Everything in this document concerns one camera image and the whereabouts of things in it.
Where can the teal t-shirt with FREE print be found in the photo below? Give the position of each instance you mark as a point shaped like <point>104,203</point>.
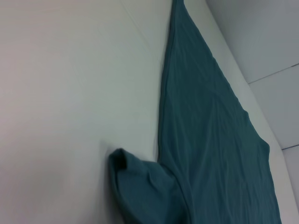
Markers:
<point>205,140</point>

